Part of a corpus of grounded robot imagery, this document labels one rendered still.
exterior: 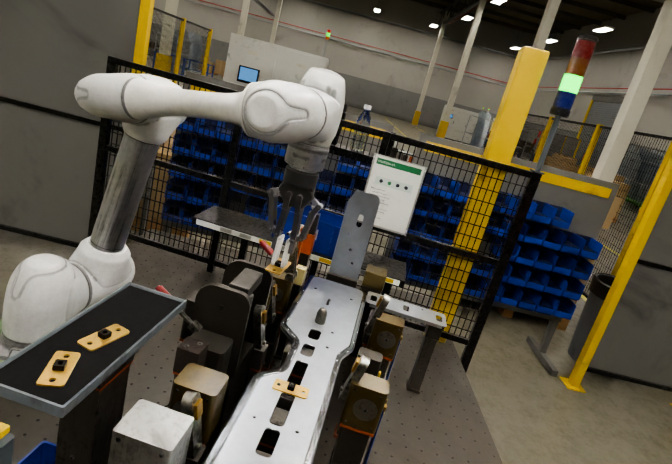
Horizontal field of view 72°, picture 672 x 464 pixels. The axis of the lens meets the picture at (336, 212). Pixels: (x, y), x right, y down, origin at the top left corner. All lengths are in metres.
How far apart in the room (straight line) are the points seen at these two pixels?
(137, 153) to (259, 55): 6.60
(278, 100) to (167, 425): 0.55
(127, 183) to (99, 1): 2.08
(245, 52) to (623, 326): 6.41
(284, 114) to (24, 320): 1.00
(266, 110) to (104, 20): 2.66
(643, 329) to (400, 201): 2.54
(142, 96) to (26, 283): 0.61
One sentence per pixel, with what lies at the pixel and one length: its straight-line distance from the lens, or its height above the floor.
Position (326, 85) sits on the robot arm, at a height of 1.68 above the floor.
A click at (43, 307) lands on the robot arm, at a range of 1.49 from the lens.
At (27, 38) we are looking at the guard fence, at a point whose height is 1.46.
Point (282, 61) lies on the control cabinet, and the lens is 7.88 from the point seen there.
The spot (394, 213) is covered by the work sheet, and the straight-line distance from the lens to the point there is 1.97.
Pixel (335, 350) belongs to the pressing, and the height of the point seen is 1.00.
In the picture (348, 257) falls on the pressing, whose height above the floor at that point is 1.08.
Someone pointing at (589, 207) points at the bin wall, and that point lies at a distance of 3.85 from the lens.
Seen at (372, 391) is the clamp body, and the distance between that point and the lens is 1.15.
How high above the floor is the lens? 1.69
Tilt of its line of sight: 15 degrees down
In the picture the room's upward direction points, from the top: 15 degrees clockwise
